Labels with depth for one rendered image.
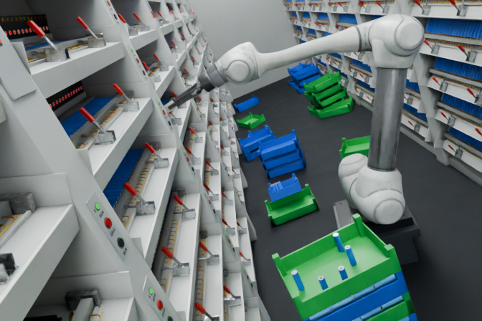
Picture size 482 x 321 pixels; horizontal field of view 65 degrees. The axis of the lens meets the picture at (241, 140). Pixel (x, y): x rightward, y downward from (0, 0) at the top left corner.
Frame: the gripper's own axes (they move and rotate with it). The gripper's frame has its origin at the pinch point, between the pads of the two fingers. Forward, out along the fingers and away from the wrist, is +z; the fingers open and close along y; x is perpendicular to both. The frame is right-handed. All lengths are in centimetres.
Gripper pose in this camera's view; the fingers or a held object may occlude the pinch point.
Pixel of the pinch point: (168, 107)
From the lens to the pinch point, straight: 154.5
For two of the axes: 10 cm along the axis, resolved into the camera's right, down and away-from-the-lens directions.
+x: -5.4, -7.8, -3.1
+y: -0.6, -3.3, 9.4
